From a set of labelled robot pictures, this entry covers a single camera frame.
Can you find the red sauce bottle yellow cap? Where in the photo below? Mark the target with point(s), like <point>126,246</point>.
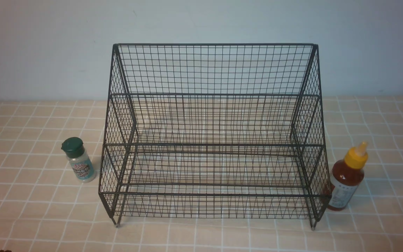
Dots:
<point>346,176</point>

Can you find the green-capped seasoning shaker bottle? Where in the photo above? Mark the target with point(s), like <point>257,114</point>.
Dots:
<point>78,159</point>

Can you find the black wire mesh shelf rack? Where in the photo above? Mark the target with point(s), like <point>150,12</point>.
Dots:
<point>199,130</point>

